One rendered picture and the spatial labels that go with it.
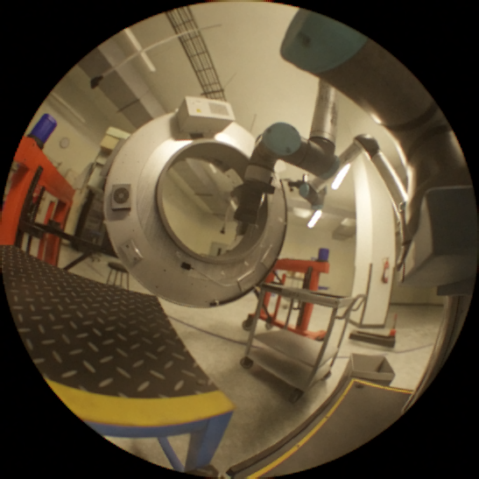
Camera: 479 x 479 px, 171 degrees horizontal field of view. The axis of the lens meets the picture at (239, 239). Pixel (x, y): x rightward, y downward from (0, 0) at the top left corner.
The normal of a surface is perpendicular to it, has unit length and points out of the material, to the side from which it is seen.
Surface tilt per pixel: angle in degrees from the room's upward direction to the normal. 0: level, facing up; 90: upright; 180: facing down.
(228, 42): 180
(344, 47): 172
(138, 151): 90
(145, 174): 90
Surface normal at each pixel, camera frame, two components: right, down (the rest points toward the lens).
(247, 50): -0.22, 0.96
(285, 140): 0.02, 0.25
